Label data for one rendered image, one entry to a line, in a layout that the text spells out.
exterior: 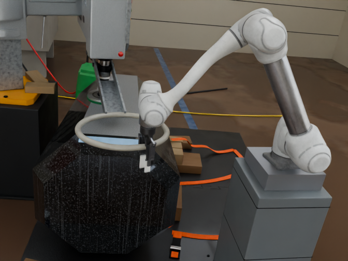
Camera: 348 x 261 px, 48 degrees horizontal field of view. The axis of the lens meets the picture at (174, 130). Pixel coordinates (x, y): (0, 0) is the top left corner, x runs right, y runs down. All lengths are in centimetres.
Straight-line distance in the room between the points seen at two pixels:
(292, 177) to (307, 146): 28
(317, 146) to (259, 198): 38
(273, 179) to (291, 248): 44
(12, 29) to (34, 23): 246
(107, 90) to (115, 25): 39
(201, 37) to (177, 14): 65
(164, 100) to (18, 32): 154
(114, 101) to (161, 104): 82
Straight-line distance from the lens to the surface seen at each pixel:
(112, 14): 242
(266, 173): 200
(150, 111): 156
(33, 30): 536
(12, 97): 292
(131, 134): 220
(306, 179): 209
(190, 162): 353
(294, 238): 222
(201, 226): 296
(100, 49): 245
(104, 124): 230
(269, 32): 155
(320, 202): 213
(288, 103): 173
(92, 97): 260
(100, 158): 216
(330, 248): 316
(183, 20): 767
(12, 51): 297
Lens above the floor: 187
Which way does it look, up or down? 26 degrees down
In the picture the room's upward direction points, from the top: 7 degrees clockwise
